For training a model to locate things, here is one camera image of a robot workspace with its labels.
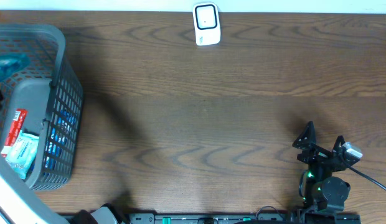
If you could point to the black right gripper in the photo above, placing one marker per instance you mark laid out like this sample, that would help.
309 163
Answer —
316 153

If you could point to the red snack packet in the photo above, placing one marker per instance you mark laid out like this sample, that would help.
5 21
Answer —
14 130

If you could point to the blue mouthwash bottle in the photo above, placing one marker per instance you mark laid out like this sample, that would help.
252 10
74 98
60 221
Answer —
12 63

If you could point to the teal wet wipes pack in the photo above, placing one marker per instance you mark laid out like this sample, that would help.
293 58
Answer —
22 154

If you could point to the blue Oreo cookie pack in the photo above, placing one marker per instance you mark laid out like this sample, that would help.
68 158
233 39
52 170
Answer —
61 141

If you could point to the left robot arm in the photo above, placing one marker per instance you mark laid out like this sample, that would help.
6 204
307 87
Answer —
17 200

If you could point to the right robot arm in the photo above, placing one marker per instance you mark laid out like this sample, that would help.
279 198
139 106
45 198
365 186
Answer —
322 192

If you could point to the grey plastic mesh basket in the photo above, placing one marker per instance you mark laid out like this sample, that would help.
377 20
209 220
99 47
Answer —
42 96

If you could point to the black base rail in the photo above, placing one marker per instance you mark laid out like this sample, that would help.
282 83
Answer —
150 218

